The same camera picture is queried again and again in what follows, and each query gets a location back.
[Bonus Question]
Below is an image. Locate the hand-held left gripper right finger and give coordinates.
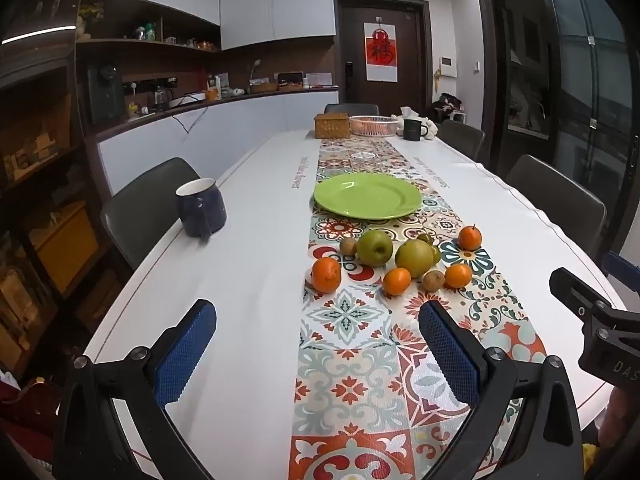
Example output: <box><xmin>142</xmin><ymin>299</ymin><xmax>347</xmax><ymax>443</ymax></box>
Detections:
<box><xmin>418</xmin><ymin>300</ymin><xmax>585</xmax><ymax>480</ymax></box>

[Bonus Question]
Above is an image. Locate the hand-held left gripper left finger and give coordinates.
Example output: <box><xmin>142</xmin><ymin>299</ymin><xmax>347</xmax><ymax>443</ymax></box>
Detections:
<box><xmin>52</xmin><ymin>299</ymin><xmax>218</xmax><ymax>480</ymax></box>

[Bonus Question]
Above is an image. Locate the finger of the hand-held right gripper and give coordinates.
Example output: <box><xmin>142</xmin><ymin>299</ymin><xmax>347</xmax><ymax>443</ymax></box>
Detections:
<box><xmin>548</xmin><ymin>267</ymin><xmax>640</xmax><ymax>346</ymax></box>
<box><xmin>602</xmin><ymin>251</ymin><xmax>640</xmax><ymax>279</ymax></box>

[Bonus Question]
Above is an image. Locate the small orange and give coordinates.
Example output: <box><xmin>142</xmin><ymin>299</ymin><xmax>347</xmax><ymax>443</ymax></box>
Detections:
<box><xmin>444</xmin><ymin>263</ymin><xmax>473</xmax><ymax>289</ymax></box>
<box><xmin>383</xmin><ymin>267</ymin><xmax>412</xmax><ymax>296</ymax></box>

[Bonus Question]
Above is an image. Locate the large yellow-green pear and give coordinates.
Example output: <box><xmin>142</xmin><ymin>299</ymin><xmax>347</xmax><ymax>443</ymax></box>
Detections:
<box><xmin>395</xmin><ymin>239</ymin><xmax>435</xmax><ymax>279</ymax></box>

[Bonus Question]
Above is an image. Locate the orange with stem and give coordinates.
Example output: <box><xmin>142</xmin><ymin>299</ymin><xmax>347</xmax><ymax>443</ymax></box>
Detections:
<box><xmin>458</xmin><ymin>225</ymin><xmax>483</xmax><ymax>251</ymax></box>

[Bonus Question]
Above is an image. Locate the dark green apple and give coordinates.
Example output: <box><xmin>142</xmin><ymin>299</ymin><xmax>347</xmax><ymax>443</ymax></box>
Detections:
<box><xmin>356</xmin><ymin>229</ymin><xmax>394</xmax><ymax>267</ymax></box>

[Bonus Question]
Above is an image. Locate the large orange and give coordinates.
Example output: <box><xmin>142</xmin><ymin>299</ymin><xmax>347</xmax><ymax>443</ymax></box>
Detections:
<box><xmin>311</xmin><ymin>256</ymin><xmax>342</xmax><ymax>294</ymax></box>

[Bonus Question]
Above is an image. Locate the green plate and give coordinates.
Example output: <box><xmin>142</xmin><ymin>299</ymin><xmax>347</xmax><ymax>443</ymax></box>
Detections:
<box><xmin>313</xmin><ymin>172</ymin><xmax>423</xmax><ymax>221</ymax></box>

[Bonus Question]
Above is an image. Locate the person's right hand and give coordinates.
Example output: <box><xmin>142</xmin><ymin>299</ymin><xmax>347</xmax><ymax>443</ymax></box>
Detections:
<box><xmin>597</xmin><ymin>388</ymin><xmax>640</xmax><ymax>461</ymax></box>

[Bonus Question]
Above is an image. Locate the grey dining chair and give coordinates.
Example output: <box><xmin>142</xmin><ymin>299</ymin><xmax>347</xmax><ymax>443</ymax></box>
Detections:
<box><xmin>505</xmin><ymin>155</ymin><xmax>607</xmax><ymax>261</ymax></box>
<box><xmin>324</xmin><ymin>103</ymin><xmax>380</xmax><ymax>117</ymax></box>
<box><xmin>435</xmin><ymin>120</ymin><xmax>486</xmax><ymax>161</ymax></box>
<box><xmin>100</xmin><ymin>157</ymin><xmax>201</xmax><ymax>271</ymax></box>

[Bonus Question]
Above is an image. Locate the patterned table runner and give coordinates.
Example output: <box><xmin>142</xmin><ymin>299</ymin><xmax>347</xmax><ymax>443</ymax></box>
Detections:
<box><xmin>287</xmin><ymin>132</ymin><xmax>548</xmax><ymax>480</ymax></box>

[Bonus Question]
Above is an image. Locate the dark blue mug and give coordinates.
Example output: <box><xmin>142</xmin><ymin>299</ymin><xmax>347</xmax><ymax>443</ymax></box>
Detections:
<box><xmin>175</xmin><ymin>178</ymin><xmax>227</xmax><ymax>240</ymax></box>

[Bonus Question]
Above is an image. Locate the glass sliding door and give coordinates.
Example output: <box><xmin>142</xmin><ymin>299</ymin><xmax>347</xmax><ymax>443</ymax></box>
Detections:
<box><xmin>480</xmin><ymin>0</ymin><xmax>640</xmax><ymax>271</ymax></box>

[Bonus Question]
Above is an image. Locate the red bag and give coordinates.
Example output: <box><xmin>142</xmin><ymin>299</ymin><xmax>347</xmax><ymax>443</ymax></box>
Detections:
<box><xmin>0</xmin><ymin>370</ymin><xmax>66</xmax><ymax>461</ymax></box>

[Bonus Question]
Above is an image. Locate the white cloth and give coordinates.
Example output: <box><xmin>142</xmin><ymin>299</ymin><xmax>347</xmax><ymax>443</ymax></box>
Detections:
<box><xmin>390</xmin><ymin>107</ymin><xmax>441</xmax><ymax>138</ymax></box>

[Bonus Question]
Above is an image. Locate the dark display cabinet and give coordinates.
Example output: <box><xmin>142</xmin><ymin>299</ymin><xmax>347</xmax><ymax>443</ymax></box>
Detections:
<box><xmin>0</xmin><ymin>25</ymin><xmax>121</xmax><ymax>376</ymax></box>

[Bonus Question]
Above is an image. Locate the dark patterned bag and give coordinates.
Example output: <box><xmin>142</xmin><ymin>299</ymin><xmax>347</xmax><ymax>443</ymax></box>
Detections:
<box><xmin>432</xmin><ymin>92</ymin><xmax>463</xmax><ymax>116</ymax></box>

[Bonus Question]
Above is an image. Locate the white base cabinet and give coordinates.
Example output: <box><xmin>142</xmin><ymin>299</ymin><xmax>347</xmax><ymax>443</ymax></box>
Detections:
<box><xmin>95</xmin><ymin>87</ymin><xmax>341</xmax><ymax>196</ymax></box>

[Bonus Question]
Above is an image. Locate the wicker box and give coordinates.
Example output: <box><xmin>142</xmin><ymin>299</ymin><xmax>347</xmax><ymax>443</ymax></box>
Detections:
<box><xmin>314</xmin><ymin>113</ymin><xmax>350</xmax><ymax>139</ymax></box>

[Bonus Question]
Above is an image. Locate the dark brown door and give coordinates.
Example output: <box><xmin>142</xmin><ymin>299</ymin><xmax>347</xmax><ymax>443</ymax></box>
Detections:
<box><xmin>334</xmin><ymin>0</ymin><xmax>432</xmax><ymax>116</ymax></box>

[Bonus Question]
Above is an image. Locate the yellow flower bunch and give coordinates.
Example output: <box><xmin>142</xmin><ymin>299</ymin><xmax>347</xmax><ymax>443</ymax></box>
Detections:
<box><xmin>77</xmin><ymin>2</ymin><xmax>106</xmax><ymax>41</ymax></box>

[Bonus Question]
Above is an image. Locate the pink wire basket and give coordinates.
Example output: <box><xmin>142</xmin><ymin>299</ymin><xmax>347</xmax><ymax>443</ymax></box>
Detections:
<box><xmin>348</xmin><ymin>115</ymin><xmax>397</xmax><ymax>137</ymax></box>

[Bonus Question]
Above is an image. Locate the wall power strip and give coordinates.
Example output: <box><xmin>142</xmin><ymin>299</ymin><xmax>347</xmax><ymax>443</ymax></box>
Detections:
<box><xmin>122</xmin><ymin>77</ymin><xmax>178</xmax><ymax>92</ymax></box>

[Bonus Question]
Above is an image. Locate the black wall appliance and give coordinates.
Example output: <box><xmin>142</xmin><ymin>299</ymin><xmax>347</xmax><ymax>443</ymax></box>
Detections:
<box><xmin>87</xmin><ymin>62</ymin><xmax>125</xmax><ymax>123</ymax></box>

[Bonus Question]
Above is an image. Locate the red and white wall calendar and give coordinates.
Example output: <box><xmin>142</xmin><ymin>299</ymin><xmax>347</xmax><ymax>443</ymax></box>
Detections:
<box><xmin>364</xmin><ymin>22</ymin><xmax>397</xmax><ymax>82</ymax></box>

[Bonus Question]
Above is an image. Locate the wooden wall shelf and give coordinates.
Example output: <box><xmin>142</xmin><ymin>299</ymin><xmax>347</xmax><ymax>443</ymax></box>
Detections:
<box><xmin>75</xmin><ymin>0</ymin><xmax>223</xmax><ymax>56</ymax></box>

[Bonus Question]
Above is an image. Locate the white wall cabinet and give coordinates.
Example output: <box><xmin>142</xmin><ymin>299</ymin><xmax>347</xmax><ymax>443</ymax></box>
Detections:
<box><xmin>82</xmin><ymin>0</ymin><xmax>336</xmax><ymax>51</ymax></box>

